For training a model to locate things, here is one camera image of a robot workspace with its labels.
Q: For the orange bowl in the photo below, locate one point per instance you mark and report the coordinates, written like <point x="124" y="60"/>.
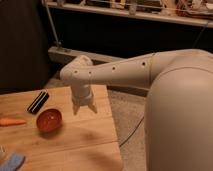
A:
<point x="49" y="120"/>

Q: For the orange carrot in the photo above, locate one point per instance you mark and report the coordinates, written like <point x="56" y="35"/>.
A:
<point x="11" y="121"/>

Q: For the blue cloth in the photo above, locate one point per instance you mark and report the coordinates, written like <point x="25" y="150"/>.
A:
<point x="14" y="162"/>

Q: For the metal shelf frame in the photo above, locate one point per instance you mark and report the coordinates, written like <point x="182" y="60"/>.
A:
<point x="129" y="45"/>

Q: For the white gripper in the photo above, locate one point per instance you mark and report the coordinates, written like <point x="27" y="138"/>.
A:
<point x="82" y="95"/>

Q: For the black striped rectangular block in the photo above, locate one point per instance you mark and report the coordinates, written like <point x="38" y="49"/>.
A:
<point x="38" y="102"/>

